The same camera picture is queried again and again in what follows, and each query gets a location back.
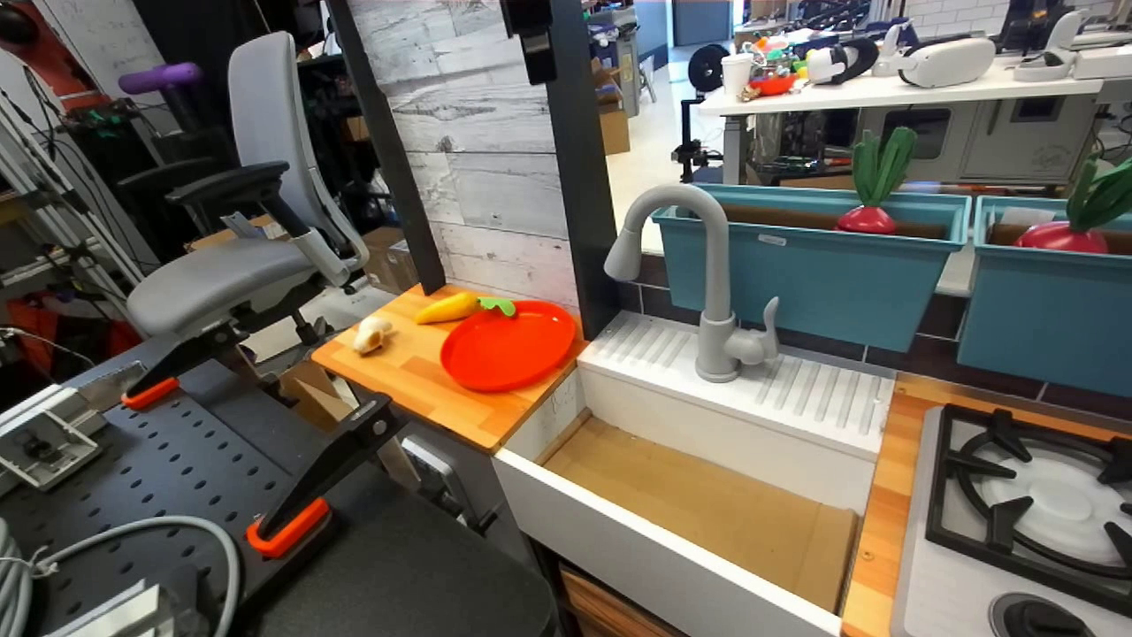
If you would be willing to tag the colourful toy pile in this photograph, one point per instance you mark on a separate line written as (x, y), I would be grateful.
(775, 76)

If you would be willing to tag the red toy radish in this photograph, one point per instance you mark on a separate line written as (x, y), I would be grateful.
(1064, 236)
(867, 218)

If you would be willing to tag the purple padded roller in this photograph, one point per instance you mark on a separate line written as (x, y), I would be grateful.
(161, 80)

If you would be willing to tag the small cardboard box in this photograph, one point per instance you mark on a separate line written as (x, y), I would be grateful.
(612, 128)

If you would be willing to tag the white toy sink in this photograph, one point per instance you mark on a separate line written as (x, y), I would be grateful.
(639, 555)

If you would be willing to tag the wooden countertop board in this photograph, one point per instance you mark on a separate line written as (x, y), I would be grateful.
(413, 384)

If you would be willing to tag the teal planter box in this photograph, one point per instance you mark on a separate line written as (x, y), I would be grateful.
(814, 283)
(1049, 321)

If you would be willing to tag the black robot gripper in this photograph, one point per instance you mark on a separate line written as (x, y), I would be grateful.
(525, 28)

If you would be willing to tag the gray office chair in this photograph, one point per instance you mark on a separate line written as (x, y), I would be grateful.
(213, 288)

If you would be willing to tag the white cup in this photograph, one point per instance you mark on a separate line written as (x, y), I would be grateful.
(737, 76)

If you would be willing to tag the wooden stove surround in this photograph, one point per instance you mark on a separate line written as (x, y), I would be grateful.
(878, 531)

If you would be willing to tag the black frame post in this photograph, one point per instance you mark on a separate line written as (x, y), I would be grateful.
(584, 177)
(392, 154)

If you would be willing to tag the white rounded device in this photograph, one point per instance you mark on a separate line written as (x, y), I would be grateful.
(951, 60)

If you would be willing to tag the silver metal bracket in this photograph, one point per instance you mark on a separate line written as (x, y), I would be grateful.
(46, 448)

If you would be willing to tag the black perforated table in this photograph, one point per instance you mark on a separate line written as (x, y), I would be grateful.
(178, 473)

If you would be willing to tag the orange plastic plate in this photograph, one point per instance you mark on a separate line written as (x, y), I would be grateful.
(506, 348)

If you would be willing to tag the gray toy faucet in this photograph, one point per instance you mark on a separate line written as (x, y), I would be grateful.
(716, 342)

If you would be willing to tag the white desk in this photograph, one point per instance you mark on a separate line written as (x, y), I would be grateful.
(896, 100)

